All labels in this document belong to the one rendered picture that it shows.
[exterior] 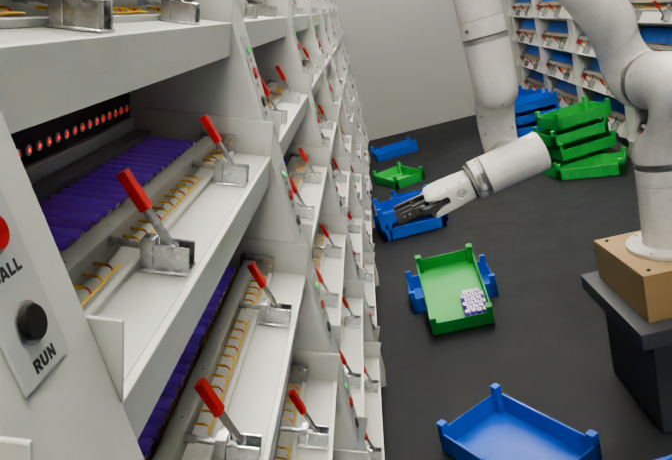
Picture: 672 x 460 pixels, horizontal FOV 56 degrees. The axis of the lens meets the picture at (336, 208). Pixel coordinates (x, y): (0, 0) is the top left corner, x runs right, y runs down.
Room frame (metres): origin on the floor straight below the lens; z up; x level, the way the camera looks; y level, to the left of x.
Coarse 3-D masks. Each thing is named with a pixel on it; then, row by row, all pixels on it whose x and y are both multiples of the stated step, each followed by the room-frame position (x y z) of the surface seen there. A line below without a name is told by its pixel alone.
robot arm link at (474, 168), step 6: (468, 162) 1.27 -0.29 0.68; (474, 162) 1.25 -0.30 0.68; (468, 168) 1.26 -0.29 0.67; (474, 168) 1.24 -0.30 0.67; (480, 168) 1.24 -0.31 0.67; (474, 174) 1.23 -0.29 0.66; (480, 174) 1.23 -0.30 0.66; (474, 180) 1.24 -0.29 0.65; (480, 180) 1.23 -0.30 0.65; (486, 180) 1.23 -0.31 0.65; (480, 186) 1.23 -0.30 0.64; (486, 186) 1.22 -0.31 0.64; (480, 192) 1.24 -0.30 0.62; (486, 192) 1.23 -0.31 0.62; (492, 192) 1.24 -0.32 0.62
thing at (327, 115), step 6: (318, 108) 2.30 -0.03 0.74; (324, 108) 2.30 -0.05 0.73; (330, 108) 2.30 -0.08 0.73; (336, 108) 2.30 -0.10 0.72; (318, 114) 2.29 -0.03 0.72; (324, 114) 2.15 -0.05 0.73; (330, 114) 2.30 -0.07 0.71; (336, 114) 2.30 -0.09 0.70; (324, 120) 2.15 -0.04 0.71; (330, 120) 2.30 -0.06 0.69; (336, 120) 2.30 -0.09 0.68; (324, 126) 2.15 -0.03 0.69; (330, 126) 2.13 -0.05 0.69; (324, 132) 2.07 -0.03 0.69; (330, 132) 2.08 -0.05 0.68; (324, 138) 1.87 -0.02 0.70; (330, 138) 1.98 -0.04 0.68; (330, 144) 1.70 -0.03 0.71; (330, 150) 1.81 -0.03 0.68; (330, 156) 1.84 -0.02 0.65
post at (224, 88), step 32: (224, 64) 0.91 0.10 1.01; (160, 96) 0.92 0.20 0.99; (192, 96) 0.92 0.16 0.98; (224, 96) 0.91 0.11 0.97; (256, 96) 0.93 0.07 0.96; (256, 224) 0.92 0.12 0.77; (288, 224) 0.91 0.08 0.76; (320, 288) 1.00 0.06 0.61; (320, 320) 0.92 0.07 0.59; (352, 448) 0.91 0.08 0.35
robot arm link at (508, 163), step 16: (512, 144) 1.25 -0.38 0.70; (528, 144) 1.23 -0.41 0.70; (544, 144) 1.22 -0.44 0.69; (480, 160) 1.25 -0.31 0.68; (496, 160) 1.23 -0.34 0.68; (512, 160) 1.22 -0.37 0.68; (528, 160) 1.21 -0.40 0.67; (544, 160) 1.21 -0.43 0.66; (496, 176) 1.22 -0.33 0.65; (512, 176) 1.22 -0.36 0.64; (528, 176) 1.23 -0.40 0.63
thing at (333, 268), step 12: (324, 216) 1.61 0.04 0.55; (336, 216) 1.60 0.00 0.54; (336, 228) 1.61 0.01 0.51; (336, 240) 1.56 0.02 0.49; (324, 264) 1.39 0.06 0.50; (336, 264) 1.40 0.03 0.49; (324, 276) 1.32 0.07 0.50; (336, 276) 1.33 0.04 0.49; (336, 288) 1.26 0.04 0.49; (336, 312) 1.15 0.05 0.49; (336, 324) 1.10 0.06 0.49; (336, 336) 1.00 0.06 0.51
